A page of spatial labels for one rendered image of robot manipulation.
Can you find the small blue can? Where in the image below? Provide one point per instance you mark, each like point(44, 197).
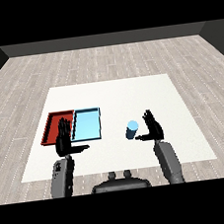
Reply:
point(132, 129)

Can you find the red shallow open box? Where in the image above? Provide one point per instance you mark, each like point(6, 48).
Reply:
point(53, 127)

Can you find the light blue shallow open box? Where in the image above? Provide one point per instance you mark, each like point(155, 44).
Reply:
point(86, 124)

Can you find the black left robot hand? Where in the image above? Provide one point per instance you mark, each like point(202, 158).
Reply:
point(63, 142)

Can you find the dark grey robot body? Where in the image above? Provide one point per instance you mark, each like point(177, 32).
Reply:
point(120, 183)

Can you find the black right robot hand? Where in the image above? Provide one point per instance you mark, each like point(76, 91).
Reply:
point(154, 129)

